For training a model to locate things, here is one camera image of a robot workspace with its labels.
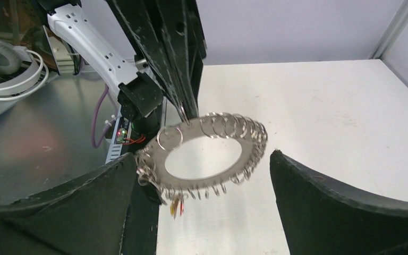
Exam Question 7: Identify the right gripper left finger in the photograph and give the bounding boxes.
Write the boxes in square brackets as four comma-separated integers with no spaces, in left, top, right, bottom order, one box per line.
[0,153,159,254]

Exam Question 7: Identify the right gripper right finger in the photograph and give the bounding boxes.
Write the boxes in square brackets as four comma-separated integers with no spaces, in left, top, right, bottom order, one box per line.
[270,150,408,254]

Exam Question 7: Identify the yellow key tag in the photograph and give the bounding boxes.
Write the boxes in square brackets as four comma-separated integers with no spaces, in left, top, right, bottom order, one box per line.
[170,198,179,219]

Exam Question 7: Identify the metal disc with keyrings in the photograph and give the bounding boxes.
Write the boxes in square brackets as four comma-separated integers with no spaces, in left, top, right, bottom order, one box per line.
[136,112,268,204]

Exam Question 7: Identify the red key tag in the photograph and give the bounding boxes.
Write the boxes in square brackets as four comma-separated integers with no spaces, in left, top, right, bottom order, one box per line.
[178,197,184,216]

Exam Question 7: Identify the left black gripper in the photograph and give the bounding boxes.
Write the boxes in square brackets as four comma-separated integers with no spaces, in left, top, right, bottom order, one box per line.
[107,1,207,122]

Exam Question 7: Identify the white headphones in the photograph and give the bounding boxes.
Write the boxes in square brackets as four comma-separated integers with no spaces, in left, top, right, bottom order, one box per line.
[0,41,49,101]

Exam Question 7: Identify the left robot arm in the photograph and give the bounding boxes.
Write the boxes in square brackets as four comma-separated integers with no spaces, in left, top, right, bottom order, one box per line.
[39,1,207,122]

